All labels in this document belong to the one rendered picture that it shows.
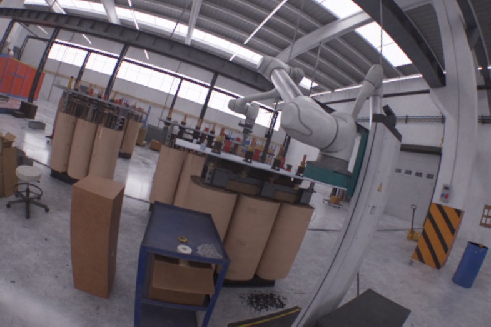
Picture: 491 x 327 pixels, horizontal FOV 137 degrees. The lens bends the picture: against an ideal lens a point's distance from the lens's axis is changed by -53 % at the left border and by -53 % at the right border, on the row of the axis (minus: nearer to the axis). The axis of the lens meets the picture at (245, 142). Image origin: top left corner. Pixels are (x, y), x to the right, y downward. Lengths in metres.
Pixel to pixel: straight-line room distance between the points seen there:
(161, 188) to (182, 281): 2.41
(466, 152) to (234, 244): 5.53
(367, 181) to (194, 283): 0.91
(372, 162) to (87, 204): 1.59
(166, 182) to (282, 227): 1.95
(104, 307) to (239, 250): 1.28
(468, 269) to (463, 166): 2.39
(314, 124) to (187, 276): 0.88
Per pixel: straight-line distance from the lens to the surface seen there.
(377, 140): 0.97
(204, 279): 1.07
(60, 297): 1.91
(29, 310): 1.85
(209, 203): 1.65
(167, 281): 1.02
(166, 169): 3.22
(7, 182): 3.21
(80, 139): 3.54
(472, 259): 5.31
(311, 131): 0.78
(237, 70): 10.22
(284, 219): 2.03
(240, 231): 1.86
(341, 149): 0.90
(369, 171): 0.95
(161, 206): 1.56
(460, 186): 5.84
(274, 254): 2.16
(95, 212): 1.44
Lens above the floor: 1.45
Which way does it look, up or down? 2 degrees up
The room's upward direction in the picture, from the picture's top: 17 degrees clockwise
